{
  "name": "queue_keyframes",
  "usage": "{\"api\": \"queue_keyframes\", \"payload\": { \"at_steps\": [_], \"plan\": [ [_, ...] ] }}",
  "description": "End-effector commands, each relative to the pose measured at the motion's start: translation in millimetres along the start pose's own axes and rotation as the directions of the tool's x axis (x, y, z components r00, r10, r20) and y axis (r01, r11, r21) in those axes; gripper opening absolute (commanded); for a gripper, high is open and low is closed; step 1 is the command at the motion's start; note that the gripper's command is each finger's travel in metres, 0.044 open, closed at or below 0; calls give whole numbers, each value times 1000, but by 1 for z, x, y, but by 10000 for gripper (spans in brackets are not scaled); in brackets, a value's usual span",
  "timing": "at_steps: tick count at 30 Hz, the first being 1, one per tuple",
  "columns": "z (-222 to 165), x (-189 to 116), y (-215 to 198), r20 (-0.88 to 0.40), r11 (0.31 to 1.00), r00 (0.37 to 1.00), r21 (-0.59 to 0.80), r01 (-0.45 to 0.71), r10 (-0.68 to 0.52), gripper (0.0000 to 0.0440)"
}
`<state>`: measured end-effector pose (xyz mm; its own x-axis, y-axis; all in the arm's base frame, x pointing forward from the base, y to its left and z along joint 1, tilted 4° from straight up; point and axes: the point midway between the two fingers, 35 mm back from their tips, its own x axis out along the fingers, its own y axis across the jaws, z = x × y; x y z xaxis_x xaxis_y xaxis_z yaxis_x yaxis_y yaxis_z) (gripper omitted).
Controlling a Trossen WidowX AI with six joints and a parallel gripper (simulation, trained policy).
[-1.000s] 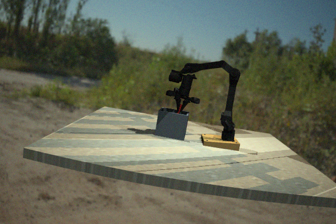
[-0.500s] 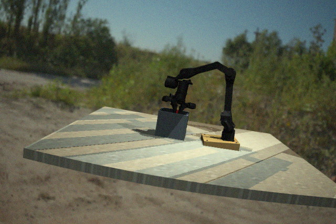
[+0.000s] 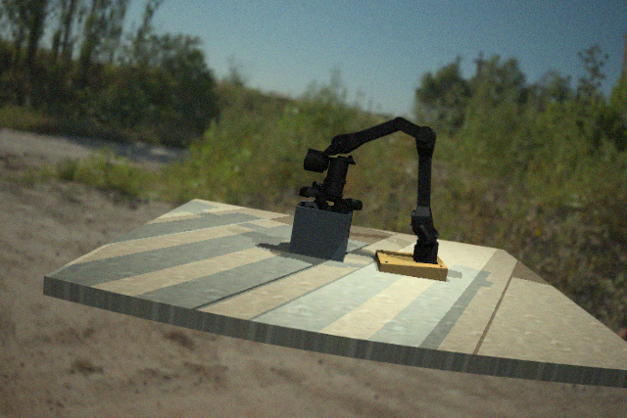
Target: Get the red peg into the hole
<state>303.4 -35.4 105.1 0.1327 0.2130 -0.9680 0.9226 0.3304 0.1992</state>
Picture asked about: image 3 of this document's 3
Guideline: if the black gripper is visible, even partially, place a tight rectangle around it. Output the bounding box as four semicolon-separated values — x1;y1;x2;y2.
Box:
299;173;362;213

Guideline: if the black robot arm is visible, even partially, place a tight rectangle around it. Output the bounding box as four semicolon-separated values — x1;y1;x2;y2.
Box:
304;116;439;264

